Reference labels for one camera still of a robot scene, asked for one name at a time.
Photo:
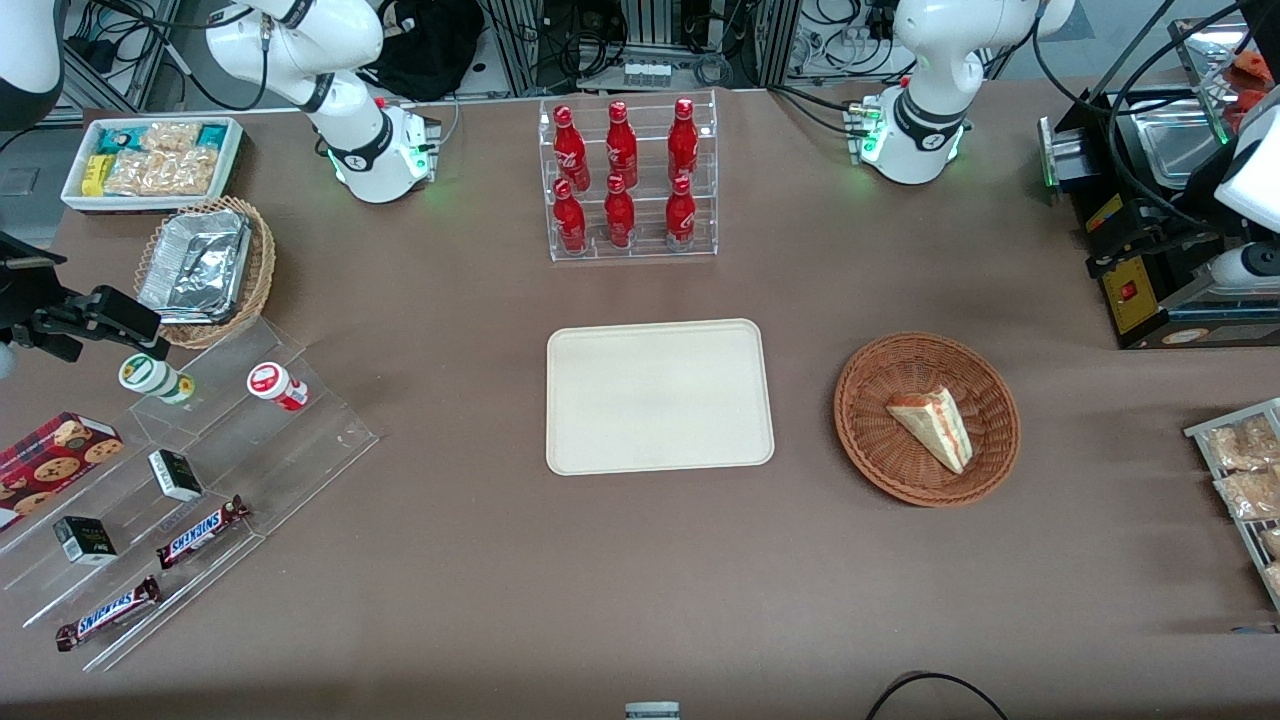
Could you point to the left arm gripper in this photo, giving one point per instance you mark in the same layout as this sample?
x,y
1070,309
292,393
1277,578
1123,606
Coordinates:
x,y
1172,236

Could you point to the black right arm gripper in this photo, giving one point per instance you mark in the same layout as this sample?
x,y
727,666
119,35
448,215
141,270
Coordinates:
x,y
22,296

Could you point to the triangular sandwich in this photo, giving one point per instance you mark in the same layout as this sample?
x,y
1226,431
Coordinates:
x,y
935,425

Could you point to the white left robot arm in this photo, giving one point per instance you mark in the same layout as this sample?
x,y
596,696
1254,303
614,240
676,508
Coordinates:
x,y
925,60

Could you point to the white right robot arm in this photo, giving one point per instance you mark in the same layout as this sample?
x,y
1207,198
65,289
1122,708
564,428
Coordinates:
x,y
350,120

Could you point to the light wicker basket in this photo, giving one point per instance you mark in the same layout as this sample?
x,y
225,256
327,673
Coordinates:
x,y
260,270

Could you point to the tray of packaged snacks right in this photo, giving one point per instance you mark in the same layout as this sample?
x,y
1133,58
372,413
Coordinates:
x,y
1200,432

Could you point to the brown round wicker basket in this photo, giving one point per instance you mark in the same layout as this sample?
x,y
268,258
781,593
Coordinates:
x,y
880,440

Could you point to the cream plastic tray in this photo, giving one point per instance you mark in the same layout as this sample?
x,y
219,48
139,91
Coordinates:
x,y
655,400

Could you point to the green lid drink bottle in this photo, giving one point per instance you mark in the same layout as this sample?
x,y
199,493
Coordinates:
x,y
150,377

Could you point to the stacked aluminium foil trays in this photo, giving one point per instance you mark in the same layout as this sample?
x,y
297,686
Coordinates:
x,y
195,265

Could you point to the red plaid cookie box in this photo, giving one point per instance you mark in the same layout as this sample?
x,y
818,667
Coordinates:
x,y
55,465

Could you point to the yellow snack packet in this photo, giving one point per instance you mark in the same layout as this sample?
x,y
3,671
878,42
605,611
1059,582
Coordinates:
x,y
94,175

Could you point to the black sealing machine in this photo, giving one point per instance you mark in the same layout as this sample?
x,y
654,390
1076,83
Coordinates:
x,y
1130,290

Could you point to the small black carton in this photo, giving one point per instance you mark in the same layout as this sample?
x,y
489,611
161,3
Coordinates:
x,y
85,540
175,475

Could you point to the large clear cracker bag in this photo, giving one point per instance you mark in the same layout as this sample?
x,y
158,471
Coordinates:
x,y
165,172

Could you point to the teal snack packet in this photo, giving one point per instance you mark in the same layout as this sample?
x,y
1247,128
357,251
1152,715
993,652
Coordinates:
x,y
118,140
212,135

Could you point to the red lid drink bottle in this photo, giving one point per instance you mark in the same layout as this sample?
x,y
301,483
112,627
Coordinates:
x,y
275,385

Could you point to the small clear cracker bag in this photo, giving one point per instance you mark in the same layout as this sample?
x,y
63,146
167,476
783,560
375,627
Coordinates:
x,y
170,136

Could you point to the white rectangular snack bin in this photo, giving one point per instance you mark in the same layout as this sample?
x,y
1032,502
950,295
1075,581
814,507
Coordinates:
x,y
232,160

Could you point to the Snickers chocolate bar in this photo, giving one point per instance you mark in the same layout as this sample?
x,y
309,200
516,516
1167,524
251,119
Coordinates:
x,y
200,532
108,612

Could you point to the clear acrylic stepped display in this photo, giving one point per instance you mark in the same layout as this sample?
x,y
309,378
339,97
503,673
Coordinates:
x,y
290,450

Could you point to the clear bag of crackers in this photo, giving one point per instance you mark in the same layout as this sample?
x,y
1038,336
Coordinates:
x,y
1250,493
1271,542
1273,578
1240,445

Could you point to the black bag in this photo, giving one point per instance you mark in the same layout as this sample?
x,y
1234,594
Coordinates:
x,y
430,45

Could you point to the red cola bottle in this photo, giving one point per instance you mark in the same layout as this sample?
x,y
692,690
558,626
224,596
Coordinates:
x,y
681,215
683,140
570,222
620,215
621,145
571,150

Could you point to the clear acrylic bottle rack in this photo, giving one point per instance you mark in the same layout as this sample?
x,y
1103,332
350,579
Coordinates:
x,y
650,245

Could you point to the grey power strip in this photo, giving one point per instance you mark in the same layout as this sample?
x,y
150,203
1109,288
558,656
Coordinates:
x,y
646,73

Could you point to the small grey block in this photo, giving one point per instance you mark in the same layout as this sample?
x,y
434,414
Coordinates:
x,y
652,711

